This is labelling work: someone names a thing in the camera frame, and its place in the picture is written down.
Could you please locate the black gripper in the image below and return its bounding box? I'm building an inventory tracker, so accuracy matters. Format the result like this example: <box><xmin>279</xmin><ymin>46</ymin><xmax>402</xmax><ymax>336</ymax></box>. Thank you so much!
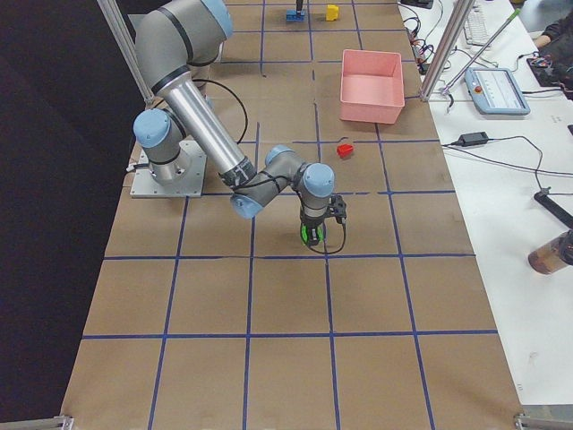
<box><xmin>300</xmin><ymin>211</ymin><xmax>326</xmax><ymax>246</ymax></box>

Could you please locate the blue toy block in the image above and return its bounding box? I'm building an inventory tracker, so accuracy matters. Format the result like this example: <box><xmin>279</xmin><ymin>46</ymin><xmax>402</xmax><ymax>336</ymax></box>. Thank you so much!
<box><xmin>286</xmin><ymin>10</ymin><xmax>305</xmax><ymax>22</ymax></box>

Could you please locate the yellow toy block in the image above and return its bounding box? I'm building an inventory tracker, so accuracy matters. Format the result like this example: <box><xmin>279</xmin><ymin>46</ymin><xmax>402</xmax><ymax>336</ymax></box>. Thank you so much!
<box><xmin>325</xmin><ymin>4</ymin><xmax>339</xmax><ymax>22</ymax></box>

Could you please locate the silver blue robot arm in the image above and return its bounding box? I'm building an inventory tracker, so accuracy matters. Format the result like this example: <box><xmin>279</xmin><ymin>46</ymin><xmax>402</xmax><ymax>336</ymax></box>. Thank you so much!
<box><xmin>133</xmin><ymin>1</ymin><xmax>346</xmax><ymax>249</ymax></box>

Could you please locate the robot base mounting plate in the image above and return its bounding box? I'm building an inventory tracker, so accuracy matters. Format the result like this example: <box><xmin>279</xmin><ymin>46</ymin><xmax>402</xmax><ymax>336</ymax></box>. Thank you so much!
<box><xmin>130</xmin><ymin>140</ymin><xmax>207</xmax><ymax>198</ymax></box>

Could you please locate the pink plastic box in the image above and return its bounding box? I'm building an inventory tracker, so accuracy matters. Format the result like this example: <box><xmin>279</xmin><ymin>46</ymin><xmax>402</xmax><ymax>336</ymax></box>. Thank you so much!
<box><xmin>339</xmin><ymin>49</ymin><xmax>405</xmax><ymax>125</ymax></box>

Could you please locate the red toy block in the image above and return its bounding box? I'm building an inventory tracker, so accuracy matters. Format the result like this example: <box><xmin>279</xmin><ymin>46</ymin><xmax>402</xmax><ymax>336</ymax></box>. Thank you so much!
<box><xmin>337</xmin><ymin>143</ymin><xmax>355</xmax><ymax>159</ymax></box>

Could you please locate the black power adapter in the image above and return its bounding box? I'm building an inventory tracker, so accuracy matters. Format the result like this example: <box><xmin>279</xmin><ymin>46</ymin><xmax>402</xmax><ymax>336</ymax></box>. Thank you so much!
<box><xmin>457</xmin><ymin>132</ymin><xmax>490</xmax><ymax>147</ymax></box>

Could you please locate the pink green grabber stick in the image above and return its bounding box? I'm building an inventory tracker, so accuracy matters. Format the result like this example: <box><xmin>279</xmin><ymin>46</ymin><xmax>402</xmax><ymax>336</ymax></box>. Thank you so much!
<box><xmin>438</xmin><ymin>8</ymin><xmax>521</xmax><ymax>97</ymax></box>

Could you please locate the teach pendant tablet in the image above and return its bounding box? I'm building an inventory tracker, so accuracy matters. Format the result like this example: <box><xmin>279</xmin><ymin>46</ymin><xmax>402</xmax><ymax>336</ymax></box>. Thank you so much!
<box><xmin>464</xmin><ymin>67</ymin><xmax>530</xmax><ymax>116</ymax></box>

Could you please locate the brown drink bottle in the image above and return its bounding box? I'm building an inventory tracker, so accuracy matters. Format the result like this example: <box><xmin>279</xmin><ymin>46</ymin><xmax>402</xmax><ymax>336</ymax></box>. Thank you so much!
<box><xmin>528</xmin><ymin>230</ymin><xmax>572</xmax><ymax>274</ymax></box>

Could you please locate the white keyboard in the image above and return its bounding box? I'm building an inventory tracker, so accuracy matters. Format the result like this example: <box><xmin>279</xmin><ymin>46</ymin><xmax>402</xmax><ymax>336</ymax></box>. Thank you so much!
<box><xmin>463</xmin><ymin>7</ymin><xmax>490</xmax><ymax>46</ymax></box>

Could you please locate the aluminium frame post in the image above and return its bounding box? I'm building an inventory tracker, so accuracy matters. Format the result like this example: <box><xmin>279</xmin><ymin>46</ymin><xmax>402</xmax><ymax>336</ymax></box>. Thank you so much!
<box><xmin>419</xmin><ymin>0</ymin><xmax>475</xmax><ymax>101</ymax></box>

